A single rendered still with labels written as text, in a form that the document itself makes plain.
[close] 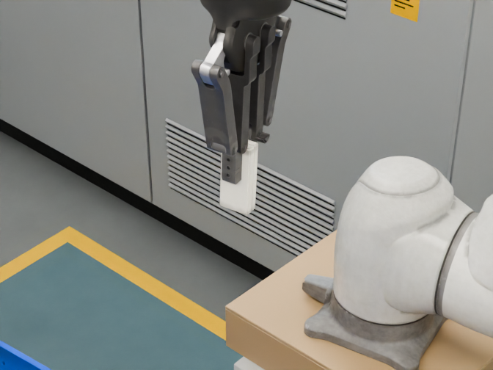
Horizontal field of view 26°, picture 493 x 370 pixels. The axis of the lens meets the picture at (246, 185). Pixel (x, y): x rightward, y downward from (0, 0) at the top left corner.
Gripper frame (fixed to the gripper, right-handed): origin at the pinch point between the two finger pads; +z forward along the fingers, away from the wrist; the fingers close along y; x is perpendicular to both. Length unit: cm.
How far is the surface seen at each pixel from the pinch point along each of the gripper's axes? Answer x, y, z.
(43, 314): 132, 119, 158
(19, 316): 138, 115, 159
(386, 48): 44, 149, 58
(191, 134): 109, 165, 110
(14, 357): 43, 14, 53
